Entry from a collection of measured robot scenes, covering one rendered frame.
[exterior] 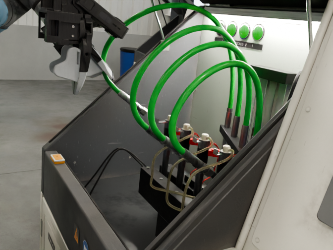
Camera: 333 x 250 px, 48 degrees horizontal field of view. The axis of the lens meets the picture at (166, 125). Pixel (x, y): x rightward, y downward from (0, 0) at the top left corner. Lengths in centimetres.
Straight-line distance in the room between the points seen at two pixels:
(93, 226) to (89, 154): 49
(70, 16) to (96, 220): 43
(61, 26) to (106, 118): 62
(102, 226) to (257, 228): 33
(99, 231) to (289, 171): 40
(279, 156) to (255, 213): 12
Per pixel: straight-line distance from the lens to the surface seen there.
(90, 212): 88
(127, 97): 101
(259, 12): 111
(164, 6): 100
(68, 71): 71
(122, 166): 135
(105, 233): 81
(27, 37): 747
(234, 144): 97
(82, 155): 127
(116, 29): 73
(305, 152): 68
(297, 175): 68
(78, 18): 69
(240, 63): 76
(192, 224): 68
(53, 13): 68
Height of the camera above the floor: 139
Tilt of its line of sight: 16 degrees down
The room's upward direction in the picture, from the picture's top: 7 degrees clockwise
